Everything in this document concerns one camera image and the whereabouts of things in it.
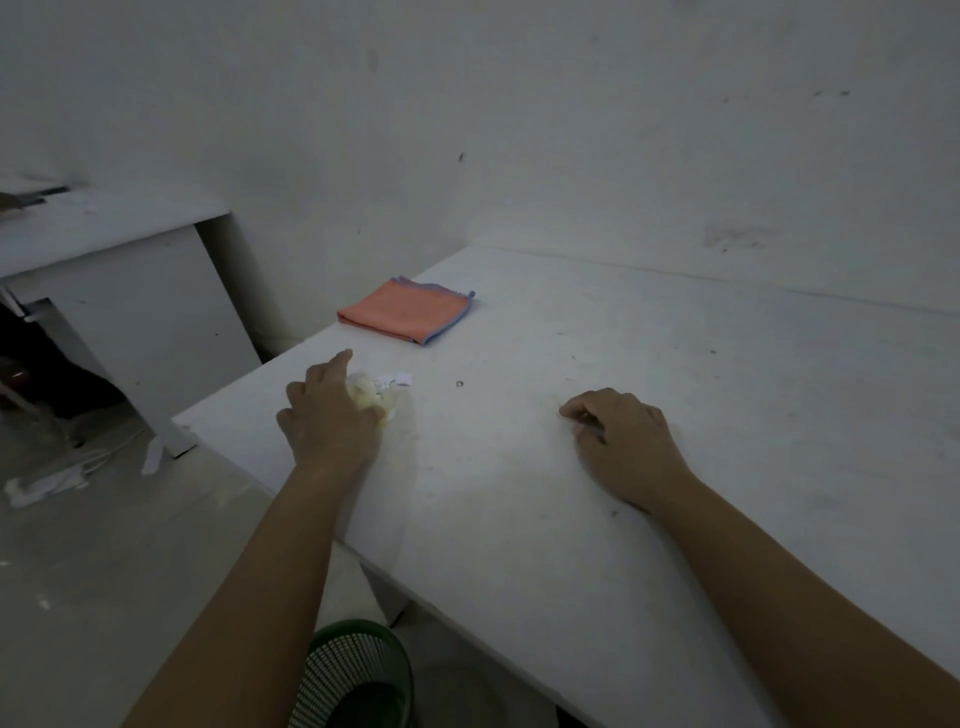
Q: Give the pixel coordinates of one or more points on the person's right forearm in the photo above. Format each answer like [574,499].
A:
[787,600]

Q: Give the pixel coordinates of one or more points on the person's left forearm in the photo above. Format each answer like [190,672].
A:
[255,600]

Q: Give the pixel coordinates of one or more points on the folded orange cloth blue trim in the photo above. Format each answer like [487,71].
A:
[405,309]

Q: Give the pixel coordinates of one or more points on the person's right thumb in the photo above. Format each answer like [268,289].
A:
[589,441]

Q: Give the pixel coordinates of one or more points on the person's right hand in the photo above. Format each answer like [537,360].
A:
[634,446]

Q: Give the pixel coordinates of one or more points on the pale yellow tissue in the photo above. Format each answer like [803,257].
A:
[373,394]

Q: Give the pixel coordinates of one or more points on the white paper piece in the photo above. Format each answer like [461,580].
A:
[152,457]

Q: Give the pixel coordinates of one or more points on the white power strip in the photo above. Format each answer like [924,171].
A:
[41,486]

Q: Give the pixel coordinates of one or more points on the green mesh waste basket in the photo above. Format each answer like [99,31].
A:
[352,675]

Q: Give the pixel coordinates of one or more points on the person's left hand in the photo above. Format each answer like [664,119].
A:
[330,427]

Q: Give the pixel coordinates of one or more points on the white side desk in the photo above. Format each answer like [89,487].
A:
[135,300]

